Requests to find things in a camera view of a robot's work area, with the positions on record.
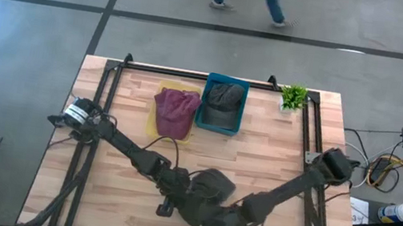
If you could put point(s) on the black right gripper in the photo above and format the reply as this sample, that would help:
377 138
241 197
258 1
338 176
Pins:
233 221

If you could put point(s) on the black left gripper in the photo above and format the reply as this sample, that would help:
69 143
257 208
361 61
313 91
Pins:
177 186

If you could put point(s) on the dark grey cap hat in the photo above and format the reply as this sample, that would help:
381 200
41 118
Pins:
223 104
214 184

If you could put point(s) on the maroon pink cap hat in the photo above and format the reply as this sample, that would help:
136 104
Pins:
175 113

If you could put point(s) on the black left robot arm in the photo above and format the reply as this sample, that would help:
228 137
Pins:
119 142

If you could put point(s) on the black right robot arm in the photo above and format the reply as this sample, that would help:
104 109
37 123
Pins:
295 184

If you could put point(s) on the yellow translucent plastic bin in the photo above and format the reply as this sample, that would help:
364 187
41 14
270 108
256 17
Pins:
150 129

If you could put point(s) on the blue plastic bin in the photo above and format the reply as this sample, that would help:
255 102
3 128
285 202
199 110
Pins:
239 127

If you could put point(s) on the green potted plant white pot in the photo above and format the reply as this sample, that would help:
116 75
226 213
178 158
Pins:
293 97

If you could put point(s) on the white paper sheet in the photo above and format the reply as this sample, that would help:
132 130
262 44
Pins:
359 219

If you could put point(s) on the black power adapter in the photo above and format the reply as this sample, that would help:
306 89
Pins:
381 170

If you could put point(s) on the blue white spray canister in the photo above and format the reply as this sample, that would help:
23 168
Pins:
396 213

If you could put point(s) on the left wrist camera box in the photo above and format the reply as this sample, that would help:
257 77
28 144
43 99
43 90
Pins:
165 208

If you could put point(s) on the black aluminium table frame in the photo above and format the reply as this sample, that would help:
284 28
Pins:
175 72

